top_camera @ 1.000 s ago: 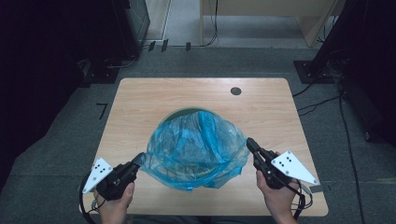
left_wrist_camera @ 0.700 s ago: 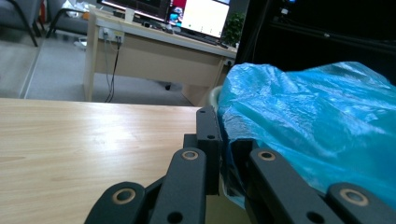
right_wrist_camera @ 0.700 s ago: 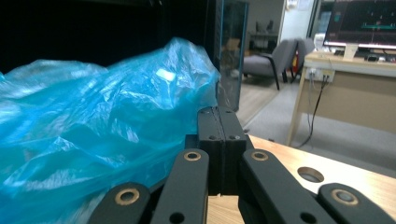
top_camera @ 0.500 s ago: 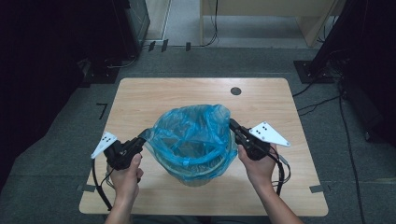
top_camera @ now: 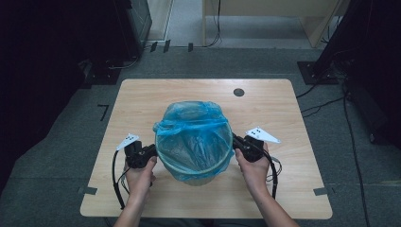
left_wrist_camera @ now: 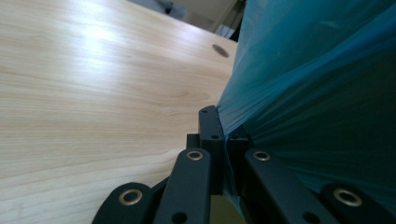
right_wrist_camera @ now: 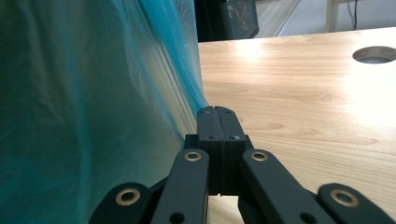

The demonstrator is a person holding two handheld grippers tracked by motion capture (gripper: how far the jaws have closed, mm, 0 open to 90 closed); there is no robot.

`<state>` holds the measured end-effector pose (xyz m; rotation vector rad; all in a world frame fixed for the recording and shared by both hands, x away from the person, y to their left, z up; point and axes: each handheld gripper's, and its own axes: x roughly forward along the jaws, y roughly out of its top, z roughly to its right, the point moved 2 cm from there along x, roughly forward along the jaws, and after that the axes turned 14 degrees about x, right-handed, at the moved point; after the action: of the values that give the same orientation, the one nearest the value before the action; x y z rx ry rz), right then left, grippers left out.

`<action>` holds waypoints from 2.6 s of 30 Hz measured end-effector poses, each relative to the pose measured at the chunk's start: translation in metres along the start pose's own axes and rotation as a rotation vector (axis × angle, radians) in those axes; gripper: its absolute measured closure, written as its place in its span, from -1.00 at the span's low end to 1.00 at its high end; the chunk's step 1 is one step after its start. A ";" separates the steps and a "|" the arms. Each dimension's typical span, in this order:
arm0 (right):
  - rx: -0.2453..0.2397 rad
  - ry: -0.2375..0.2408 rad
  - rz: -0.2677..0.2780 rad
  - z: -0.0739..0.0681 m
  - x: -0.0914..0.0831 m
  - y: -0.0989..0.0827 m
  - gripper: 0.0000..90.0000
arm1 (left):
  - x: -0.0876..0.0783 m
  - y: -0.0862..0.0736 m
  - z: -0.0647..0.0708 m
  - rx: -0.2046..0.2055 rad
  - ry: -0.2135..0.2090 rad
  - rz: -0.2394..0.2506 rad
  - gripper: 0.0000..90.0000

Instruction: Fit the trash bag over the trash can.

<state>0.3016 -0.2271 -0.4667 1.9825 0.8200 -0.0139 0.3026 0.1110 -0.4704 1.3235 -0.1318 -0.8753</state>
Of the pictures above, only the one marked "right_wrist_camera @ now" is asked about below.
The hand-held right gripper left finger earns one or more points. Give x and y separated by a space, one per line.
211 161

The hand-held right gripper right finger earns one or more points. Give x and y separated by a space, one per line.
232 161

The blue plastic bag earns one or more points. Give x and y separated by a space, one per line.
93 102

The green plastic bucket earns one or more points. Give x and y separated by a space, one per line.
40 133

